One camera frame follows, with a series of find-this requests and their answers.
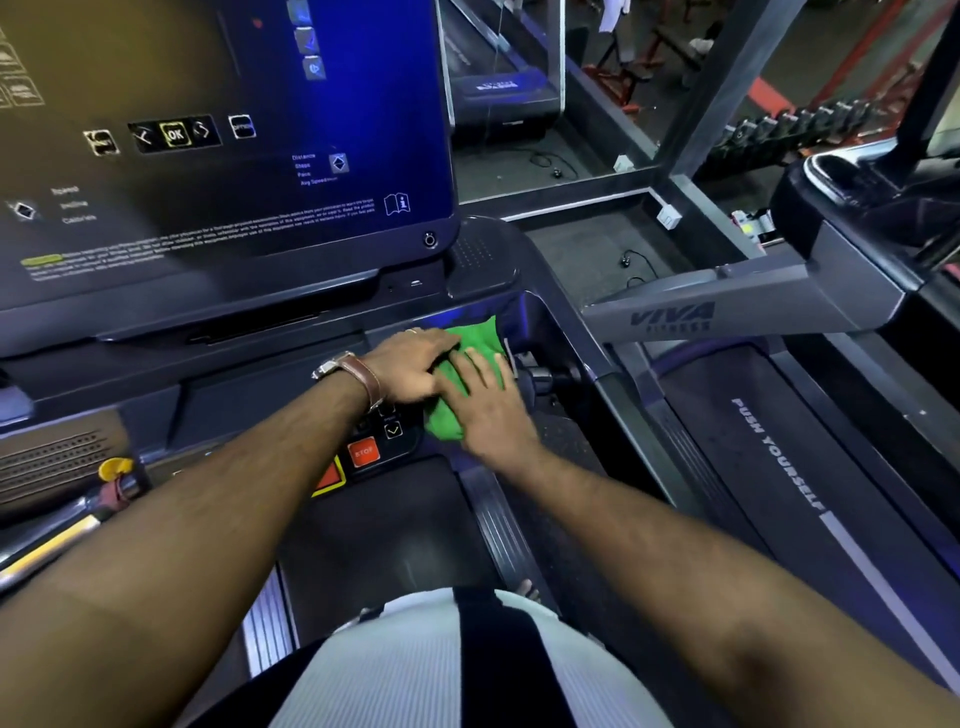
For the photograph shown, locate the person's right hand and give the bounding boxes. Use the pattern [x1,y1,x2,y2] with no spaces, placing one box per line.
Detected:
[433,348,546,474]

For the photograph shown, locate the person's left hand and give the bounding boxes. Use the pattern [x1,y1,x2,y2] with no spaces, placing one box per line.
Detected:
[363,328,462,407]

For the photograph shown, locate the green cleaning cloth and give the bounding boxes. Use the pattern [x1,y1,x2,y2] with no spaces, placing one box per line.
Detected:
[423,315,513,445]

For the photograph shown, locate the person's right forearm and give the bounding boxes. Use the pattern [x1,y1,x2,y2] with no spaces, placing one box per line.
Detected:
[516,448,960,728]

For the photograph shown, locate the person's left forearm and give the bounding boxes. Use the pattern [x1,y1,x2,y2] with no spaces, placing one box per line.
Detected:
[0,371,376,728]

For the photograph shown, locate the dark treadmill with console screen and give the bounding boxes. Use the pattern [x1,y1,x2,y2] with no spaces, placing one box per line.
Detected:
[0,0,706,728]

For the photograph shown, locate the dark background treadmill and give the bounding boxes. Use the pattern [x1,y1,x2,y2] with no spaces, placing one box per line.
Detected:
[438,0,565,130]

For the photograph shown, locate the white ribbed shirt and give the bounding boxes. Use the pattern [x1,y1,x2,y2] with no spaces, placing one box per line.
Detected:
[176,587,676,728]

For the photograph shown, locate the grey treadmill with white lettering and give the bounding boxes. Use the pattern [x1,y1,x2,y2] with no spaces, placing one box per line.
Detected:
[579,146,960,646]

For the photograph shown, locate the rack of black dumbbells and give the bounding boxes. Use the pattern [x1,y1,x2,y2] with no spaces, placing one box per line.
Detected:
[703,96,905,177]

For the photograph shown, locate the brown strap wristwatch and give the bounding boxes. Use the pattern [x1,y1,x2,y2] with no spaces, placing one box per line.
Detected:
[311,350,386,414]

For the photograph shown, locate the black floor cable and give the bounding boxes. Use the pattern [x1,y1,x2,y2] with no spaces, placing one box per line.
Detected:
[619,249,661,290]
[527,148,580,183]

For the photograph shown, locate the black chest strap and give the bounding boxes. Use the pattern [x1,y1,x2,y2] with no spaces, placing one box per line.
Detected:
[452,586,580,728]

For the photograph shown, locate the red frame weight bench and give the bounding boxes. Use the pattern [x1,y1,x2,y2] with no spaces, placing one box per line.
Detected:
[581,21,725,115]

